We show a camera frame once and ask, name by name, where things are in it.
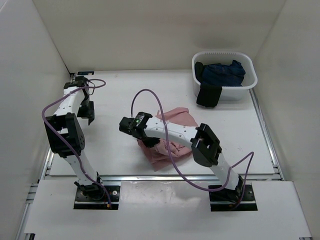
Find black garment over basket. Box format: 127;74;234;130
194;61;222;108

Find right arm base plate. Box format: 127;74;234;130
209;184;258;212

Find aluminium table frame rail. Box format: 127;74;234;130
14;72;313;240

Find white front cover board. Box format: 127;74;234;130
25;180;311;240

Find white plastic basket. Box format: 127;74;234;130
191;50;258;101

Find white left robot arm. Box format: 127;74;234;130
44;76;105;200

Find pink trousers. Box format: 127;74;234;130
137;107;198;172

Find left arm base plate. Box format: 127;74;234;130
73;181;121;210

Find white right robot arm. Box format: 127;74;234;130
119;112;244;203

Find dark blue trousers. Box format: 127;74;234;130
208;60;246;87

